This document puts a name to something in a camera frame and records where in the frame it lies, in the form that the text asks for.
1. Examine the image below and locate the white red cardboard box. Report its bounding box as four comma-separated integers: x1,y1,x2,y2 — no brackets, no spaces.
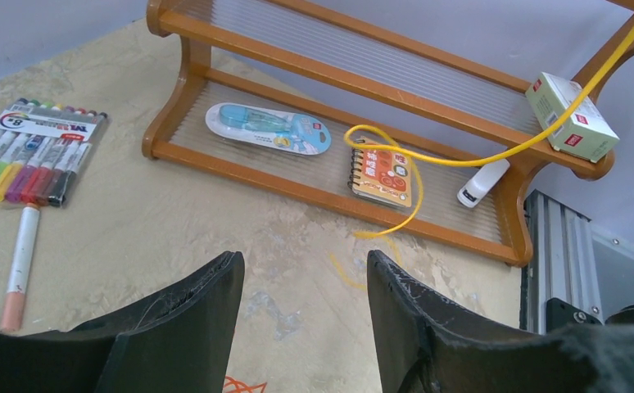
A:
525,72,619,163

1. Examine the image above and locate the blue white plastic packet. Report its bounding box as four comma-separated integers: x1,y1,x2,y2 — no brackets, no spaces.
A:
205,102,332,156

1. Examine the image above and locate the aluminium frame rail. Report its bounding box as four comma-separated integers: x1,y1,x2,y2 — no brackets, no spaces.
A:
519,190,605,334

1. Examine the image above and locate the loose white marker pen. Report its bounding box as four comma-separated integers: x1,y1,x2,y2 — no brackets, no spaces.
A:
0,203,40,332

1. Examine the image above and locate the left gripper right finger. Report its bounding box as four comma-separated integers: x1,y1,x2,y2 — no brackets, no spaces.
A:
367,250,634,392

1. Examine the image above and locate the wooden rack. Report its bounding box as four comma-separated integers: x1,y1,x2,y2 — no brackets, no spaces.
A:
142,1,615,267

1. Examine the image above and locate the marker pen pack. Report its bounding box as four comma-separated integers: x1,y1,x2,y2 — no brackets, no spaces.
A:
0,98,110,208

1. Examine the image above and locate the white plastic object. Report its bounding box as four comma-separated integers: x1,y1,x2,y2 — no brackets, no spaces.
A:
457,159,510,208

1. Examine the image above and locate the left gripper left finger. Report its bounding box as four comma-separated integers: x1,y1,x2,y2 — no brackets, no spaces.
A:
0,251,245,392

